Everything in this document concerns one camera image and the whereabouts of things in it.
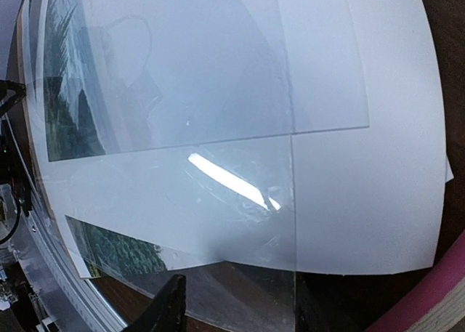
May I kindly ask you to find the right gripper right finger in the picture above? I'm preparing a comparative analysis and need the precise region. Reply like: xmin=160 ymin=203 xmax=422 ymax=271
xmin=295 ymin=273 xmax=335 ymax=332

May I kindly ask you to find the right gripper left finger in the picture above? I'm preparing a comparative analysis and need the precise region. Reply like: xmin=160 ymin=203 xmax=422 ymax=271
xmin=123 ymin=274 xmax=187 ymax=332

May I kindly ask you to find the pink wooden picture frame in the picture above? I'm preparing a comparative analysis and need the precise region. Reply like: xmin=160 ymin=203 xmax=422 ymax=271
xmin=367 ymin=234 xmax=464 ymax=332

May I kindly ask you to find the clear acrylic sheet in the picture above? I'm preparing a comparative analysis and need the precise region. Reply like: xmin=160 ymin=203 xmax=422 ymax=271
xmin=40 ymin=0 xmax=370 ymax=331

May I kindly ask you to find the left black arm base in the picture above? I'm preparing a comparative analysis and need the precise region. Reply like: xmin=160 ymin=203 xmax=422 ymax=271
xmin=1 ymin=80 xmax=32 ymax=245

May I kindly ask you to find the white photo mat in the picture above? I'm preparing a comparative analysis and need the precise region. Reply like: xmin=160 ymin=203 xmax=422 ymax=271
xmin=21 ymin=0 xmax=454 ymax=277

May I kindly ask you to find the landscape photo print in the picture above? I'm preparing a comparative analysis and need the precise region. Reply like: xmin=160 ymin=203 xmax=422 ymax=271
xmin=25 ymin=0 xmax=168 ymax=278

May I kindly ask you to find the brown backing board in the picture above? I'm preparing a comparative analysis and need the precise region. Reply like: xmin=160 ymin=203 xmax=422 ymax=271
xmin=15 ymin=0 xmax=49 ymax=187

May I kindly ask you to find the front aluminium rail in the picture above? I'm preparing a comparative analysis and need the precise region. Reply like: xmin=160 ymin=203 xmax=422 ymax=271
xmin=0 ymin=113 xmax=128 ymax=332

